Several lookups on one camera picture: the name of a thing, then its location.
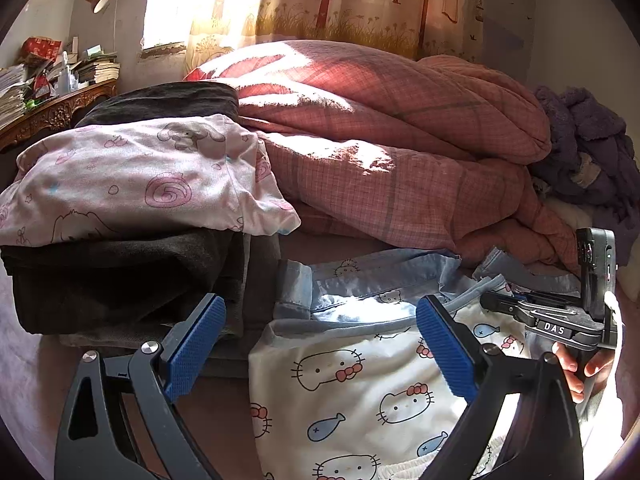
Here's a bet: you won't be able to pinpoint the stack of books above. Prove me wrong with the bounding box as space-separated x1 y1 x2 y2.
72 44 120 84

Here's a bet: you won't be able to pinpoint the red box on desk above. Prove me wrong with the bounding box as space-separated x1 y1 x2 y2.
20 37 62 63

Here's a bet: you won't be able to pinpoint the white pillow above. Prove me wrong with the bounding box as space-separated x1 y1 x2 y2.
544 197 593 230

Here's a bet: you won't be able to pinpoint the stack of papers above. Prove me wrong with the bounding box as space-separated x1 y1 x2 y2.
0 64 27 129

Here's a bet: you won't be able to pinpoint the pink plaid quilt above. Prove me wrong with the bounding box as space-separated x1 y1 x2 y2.
186 40 578 271

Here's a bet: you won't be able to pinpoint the pink cartoon folded garment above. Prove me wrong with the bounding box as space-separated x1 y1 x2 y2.
1 114 300 247

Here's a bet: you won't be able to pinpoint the white Hello Kitty pants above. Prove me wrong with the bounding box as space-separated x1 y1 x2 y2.
248 249 579 479

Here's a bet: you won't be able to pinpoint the wooden desk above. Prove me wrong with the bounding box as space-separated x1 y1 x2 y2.
0 79 117 150

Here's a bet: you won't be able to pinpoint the person right hand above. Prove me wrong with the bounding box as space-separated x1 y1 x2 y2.
552 342 615 403

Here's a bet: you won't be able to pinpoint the purple fleece blanket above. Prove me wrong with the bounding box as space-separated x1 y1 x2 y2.
529 86 639 240

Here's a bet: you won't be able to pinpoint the tree print curtain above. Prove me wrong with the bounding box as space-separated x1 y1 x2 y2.
186 0 484 70

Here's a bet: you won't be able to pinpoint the dark folded clothes stack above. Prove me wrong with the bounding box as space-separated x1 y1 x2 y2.
0 80 281 361

